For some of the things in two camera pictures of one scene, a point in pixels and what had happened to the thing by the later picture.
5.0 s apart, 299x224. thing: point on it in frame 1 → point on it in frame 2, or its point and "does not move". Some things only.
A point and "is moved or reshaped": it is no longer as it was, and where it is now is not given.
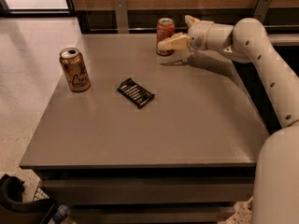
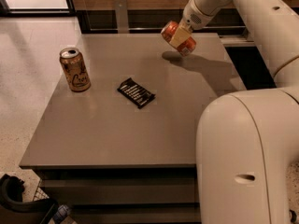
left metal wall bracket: (121, 6) does not move
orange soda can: (165, 31) is moved or reshaped
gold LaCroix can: (73, 64) does not move
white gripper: (199, 35) → (193, 19)
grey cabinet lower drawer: (151, 214) does not move
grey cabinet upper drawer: (149, 190) does not move
